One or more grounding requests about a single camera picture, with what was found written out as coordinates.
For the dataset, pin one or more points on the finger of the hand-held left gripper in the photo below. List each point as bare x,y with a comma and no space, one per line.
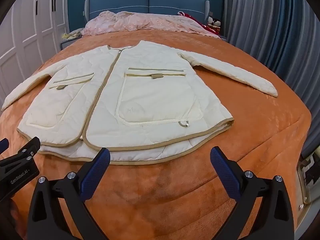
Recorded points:
3,145
30,146

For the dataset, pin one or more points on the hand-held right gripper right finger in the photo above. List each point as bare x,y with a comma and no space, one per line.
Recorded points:
225,172

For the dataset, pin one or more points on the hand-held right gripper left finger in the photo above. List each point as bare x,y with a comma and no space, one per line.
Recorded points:
93,172

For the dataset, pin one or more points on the cream quilted jacket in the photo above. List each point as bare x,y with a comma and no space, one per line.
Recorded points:
155,97

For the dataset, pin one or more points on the orange plush blanket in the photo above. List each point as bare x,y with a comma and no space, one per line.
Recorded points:
160,195

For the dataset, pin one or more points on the beige furniture with metal fittings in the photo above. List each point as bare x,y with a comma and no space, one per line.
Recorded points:
308,180

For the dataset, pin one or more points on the grey nightstand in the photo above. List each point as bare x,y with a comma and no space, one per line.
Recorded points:
66,43

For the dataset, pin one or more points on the white panelled wardrobe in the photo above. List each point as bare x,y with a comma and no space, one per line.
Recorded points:
27,35

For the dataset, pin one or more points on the yellowish clutter on nightstand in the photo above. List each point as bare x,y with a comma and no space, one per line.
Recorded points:
68,35

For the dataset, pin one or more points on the red pillow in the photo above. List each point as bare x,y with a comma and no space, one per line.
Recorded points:
197,22

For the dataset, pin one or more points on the grey pleated curtain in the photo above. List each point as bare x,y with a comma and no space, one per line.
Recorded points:
270,22

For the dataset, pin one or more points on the pink floral quilt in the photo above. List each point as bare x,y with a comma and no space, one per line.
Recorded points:
140,21

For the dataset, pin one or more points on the blue upholstered headboard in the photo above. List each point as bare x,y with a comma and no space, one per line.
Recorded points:
130,3

